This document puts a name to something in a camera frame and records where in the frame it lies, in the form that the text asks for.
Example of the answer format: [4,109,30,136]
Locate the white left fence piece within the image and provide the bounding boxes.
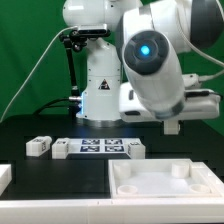
[0,164,12,196]

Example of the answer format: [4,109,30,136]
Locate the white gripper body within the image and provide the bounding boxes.
[119,83,221,122]

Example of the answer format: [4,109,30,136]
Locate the black base cable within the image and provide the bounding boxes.
[35,97,82,116]

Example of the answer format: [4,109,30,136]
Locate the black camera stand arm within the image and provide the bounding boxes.
[59,33,87,118]

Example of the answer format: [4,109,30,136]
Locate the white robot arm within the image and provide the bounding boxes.
[63,0,224,122]

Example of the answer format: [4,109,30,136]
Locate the grey camera on stand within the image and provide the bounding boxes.
[70,24,110,37]

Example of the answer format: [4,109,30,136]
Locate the white square table top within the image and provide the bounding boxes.
[108,158,224,200]

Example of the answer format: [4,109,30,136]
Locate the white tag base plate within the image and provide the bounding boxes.
[69,138,141,154]

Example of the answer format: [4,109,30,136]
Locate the white camera cable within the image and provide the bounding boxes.
[0,25,79,123]

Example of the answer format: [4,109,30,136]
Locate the white front fence rail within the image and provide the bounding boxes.
[0,198,224,224]

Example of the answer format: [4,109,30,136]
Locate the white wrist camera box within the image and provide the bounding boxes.
[182,73,201,89]

